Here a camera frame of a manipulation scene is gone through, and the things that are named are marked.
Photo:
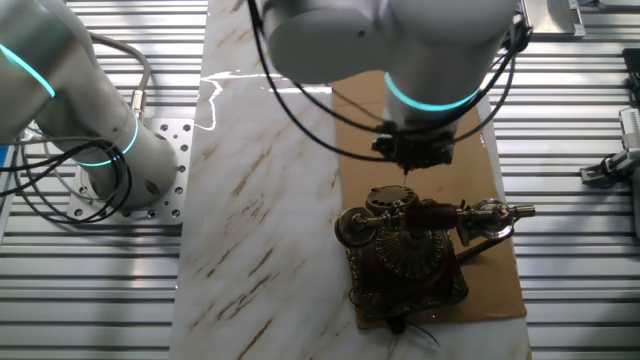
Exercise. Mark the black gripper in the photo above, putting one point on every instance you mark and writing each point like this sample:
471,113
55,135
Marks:
415,149

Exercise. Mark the black screwdriver green cap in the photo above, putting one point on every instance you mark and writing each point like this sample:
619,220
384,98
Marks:
406,172

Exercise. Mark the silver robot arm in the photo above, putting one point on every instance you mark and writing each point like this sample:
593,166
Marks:
425,55

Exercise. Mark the brown cardboard sheet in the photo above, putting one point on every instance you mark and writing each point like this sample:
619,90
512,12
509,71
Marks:
360,170
260,200

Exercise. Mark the silver ribbed camera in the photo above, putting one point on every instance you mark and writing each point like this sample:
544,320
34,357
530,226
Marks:
631,127

